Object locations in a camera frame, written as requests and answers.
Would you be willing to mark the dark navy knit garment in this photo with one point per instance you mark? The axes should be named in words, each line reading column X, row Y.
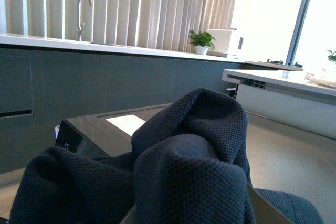
column 187, row 164

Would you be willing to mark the grey front-load washing machine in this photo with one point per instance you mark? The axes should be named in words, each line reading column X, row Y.
column 93, row 136

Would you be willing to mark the white paper label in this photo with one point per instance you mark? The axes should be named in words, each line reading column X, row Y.
column 127, row 123

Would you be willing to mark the green potted plant white pot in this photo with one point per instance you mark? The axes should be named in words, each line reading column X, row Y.
column 202, row 42

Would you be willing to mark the white countertop appliance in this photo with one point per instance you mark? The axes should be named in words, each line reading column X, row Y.
column 228, row 42

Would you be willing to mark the beige vertical blinds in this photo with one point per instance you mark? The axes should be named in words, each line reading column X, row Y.
column 157, row 24

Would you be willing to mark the chrome gooseneck faucet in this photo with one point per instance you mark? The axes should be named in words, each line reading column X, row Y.
column 79, row 22

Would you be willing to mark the black gas hob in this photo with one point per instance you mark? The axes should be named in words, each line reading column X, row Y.
column 282, row 63

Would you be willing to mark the dark teal kitchen cabinets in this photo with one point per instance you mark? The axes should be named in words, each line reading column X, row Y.
column 40, row 87

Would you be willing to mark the white island counter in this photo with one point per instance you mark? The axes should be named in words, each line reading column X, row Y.
column 286, row 97

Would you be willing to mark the white kitchen countertop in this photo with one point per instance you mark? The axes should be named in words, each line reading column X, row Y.
column 55, row 43

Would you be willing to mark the green plant at right edge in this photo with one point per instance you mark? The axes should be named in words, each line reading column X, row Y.
column 331, row 57

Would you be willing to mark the window frame post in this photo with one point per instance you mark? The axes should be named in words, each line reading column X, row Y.
column 297, row 31

